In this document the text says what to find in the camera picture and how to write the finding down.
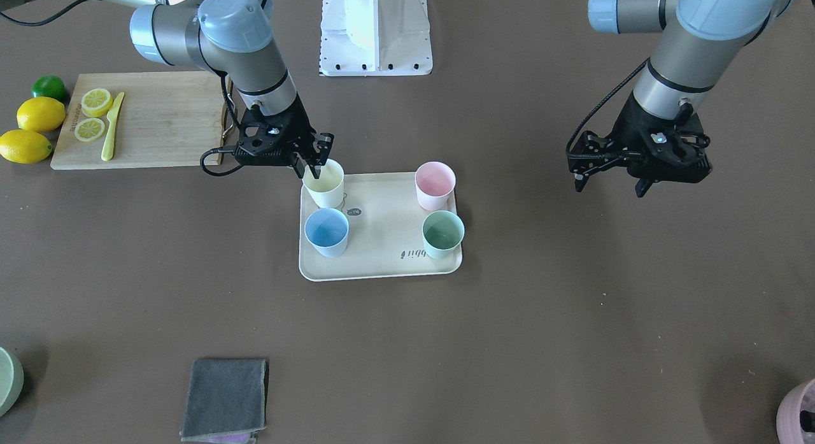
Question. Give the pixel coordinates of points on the whole lemon near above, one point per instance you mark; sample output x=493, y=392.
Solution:
x=25, y=147

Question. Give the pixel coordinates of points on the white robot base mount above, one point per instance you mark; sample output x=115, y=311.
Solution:
x=375, y=38

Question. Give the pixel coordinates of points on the lemon slice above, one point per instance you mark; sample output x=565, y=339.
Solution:
x=96, y=102
x=89, y=129

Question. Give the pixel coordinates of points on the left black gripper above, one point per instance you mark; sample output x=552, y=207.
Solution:
x=627, y=130

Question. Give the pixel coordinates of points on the green bowl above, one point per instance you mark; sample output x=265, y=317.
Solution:
x=12, y=380

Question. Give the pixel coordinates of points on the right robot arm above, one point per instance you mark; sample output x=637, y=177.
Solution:
x=233, y=39

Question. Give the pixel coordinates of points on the wooden cutting board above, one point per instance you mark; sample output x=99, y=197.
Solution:
x=166, y=119

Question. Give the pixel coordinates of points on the green lime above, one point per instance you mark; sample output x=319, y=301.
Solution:
x=49, y=86

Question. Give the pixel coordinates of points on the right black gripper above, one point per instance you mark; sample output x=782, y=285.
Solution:
x=301, y=128

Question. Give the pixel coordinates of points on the whole lemon far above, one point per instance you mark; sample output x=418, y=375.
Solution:
x=41, y=114

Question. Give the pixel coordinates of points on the blue cup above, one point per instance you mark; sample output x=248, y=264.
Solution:
x=328, y=230

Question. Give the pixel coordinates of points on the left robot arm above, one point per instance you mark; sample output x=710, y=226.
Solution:
x=699, y=40

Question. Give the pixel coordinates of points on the green cup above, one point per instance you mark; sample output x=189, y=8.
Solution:
x=442, y=233

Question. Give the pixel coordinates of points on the yellow plastic knife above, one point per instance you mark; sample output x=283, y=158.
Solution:
x=112, y=116

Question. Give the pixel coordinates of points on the pink cup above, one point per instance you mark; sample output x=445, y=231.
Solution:
x=434, y=183

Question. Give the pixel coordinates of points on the pale yellow cup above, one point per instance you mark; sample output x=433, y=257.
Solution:
x=328, y=189

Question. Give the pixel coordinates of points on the lower lemon slice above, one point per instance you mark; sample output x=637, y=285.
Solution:
x=89, y=129

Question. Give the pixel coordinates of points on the pink bowl with ice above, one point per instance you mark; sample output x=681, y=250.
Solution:
x=794, y=420

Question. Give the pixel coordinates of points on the purple cloth under grey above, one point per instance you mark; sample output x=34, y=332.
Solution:
x=239, y=438

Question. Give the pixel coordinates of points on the upper lemon slice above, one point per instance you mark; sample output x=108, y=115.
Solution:
x=96, y=102

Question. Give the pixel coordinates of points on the cream rabbit tray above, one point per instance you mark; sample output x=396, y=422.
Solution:
x=385, y=233

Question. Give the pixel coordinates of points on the grey folded cloth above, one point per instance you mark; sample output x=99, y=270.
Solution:
x=225, y=396

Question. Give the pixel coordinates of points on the whole lemon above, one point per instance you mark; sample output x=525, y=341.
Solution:
x=25, y=147
x=41, y=114

